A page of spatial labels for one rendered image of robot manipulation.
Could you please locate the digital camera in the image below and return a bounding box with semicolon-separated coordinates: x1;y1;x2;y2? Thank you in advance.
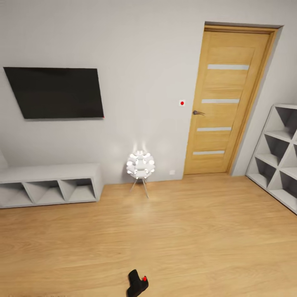
128;269;149;297

